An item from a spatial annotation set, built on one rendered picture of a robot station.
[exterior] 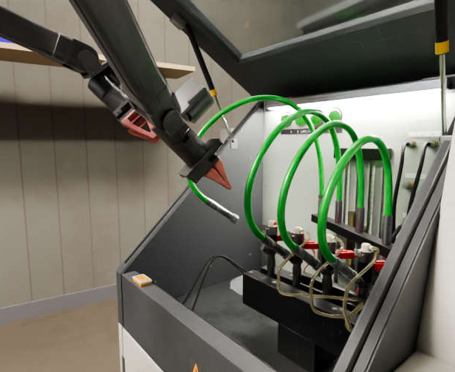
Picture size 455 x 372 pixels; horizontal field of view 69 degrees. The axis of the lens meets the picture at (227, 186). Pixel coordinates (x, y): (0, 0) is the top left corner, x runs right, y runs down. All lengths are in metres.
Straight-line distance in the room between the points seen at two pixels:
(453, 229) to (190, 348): 0.50
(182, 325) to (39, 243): 2.25
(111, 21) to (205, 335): 0.53
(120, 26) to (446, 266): 0.57
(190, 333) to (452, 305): 0.44
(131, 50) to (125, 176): 2.42
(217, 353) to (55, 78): 2.46
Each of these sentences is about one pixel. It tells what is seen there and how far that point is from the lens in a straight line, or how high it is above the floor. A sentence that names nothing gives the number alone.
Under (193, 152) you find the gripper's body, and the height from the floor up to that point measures 1.28.
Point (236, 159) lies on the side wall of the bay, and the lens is 1.12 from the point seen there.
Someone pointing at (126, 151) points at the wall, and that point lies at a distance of 2.86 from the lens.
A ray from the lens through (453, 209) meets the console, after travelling 0.62.
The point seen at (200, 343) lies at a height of 0.94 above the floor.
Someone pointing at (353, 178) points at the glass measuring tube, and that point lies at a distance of 0.96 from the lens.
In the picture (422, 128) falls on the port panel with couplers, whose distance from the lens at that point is 0.91.
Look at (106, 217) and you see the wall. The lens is 2.88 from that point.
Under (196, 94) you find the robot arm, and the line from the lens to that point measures 0.64.
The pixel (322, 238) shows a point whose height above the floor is 1.16.
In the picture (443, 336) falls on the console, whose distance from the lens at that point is 0.64.
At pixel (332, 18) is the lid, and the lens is 0.88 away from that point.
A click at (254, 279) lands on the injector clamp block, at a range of 0.82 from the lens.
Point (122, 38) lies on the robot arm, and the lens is 0.47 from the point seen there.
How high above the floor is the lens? 1.30
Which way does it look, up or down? 7 degrees down
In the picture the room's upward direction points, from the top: straight up
